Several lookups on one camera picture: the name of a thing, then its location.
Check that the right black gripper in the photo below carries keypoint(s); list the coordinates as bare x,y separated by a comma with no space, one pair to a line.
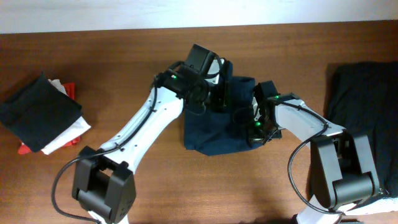
254,135

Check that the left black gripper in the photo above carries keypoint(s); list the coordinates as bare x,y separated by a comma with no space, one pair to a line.
219,95

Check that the navy blue shorts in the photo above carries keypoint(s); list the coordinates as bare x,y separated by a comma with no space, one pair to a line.
224,133

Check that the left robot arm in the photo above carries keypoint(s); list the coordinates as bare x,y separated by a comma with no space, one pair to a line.
104,183

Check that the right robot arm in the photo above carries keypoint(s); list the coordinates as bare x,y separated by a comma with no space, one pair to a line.
342,169

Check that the dark garment pile right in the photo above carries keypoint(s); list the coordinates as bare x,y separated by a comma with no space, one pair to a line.
363,99

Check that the folded red garment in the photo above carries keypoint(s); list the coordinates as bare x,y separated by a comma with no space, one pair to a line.
72,90

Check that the folded black garment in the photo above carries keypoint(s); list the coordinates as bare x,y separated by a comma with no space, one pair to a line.
38,113

